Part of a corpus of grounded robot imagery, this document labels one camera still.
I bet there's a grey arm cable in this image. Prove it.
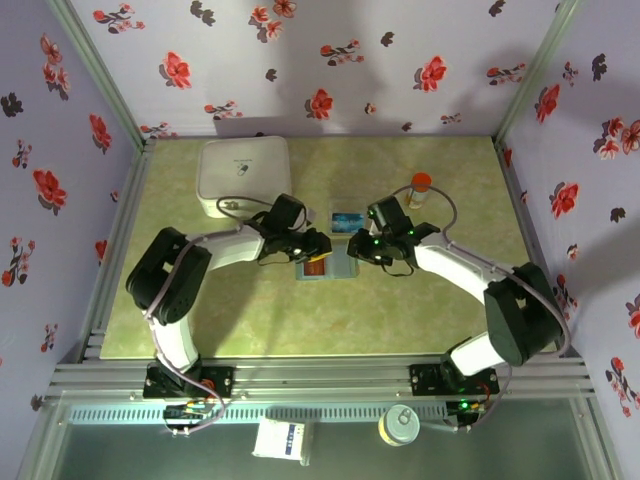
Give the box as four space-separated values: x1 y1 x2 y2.
392 184 572 434
142 194 281 435

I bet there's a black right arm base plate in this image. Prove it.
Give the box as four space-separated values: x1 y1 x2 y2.
408 362 500 397

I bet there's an aluminium frame side rail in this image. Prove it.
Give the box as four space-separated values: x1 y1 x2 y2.
78 139 157 361
493 138 585 359

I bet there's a blue patterned card packet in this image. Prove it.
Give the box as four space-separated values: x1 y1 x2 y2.
331 212 366 234
328 209 370 236

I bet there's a red credit card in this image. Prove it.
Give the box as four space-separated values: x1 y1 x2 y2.
301 257 329 279

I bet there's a perforated metal cable duct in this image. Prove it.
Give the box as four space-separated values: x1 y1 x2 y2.
67 405 451 425

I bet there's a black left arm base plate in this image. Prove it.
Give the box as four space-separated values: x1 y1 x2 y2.
143 364 235 400

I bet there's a grey right arm cable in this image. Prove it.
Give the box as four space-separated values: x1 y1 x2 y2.
392 184 572 434

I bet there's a white medicine box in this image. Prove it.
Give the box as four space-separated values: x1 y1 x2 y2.
195 135 294 220

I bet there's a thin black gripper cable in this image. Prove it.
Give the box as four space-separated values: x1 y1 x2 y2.
256 249 301 267
377 262 416 279

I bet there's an orange capped clear bottle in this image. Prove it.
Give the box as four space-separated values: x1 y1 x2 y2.
405 172 434 210

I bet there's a white paper packet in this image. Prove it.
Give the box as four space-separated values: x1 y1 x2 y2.
251 418 314 467

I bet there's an aluminium frame post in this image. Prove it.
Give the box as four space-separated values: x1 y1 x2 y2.
493 0 585 147
45 0 157 151

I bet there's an aluminium frame cross rail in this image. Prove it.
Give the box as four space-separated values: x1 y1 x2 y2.
42 355 599 401

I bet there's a thin black right gripper cable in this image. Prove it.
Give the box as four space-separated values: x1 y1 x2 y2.
377 262 416 279

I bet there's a yellow tin can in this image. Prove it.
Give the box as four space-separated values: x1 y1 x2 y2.
377 403 422 447

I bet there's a thin black left gripper cable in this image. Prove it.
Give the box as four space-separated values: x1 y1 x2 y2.
256 249 301 267

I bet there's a grey left arm cable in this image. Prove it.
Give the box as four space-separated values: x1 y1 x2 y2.
142 194 281 435

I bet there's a grey-green card holder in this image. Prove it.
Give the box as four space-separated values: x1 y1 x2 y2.
294 239 362 282

